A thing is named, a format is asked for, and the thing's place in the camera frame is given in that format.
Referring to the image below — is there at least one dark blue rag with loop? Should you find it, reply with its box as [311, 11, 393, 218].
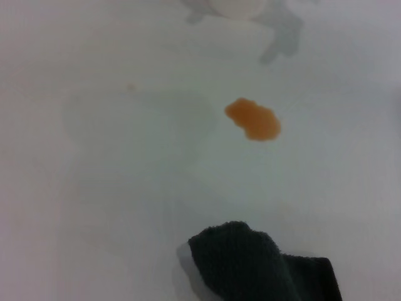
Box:
[187, 221, 343, 301]

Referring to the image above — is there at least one white paper cup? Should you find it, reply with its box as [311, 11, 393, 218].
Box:
[208, 0, 267, 19]

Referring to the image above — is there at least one orange liquid stain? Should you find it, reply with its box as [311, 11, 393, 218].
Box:
[224, 97, 282, 142]

